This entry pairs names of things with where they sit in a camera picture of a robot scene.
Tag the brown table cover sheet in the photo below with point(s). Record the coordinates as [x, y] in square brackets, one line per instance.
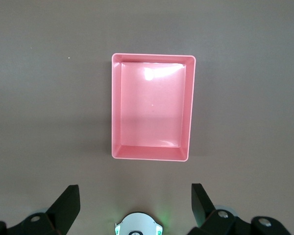
[39, 122]

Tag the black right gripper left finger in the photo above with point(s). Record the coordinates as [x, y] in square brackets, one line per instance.
[66, 210]

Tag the pink plastic box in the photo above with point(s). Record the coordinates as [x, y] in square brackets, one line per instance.
[152, 110]

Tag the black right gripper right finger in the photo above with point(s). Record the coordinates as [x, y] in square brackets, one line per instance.
[205, 215]

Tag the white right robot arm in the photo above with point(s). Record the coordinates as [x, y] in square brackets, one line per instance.
[137, 220]

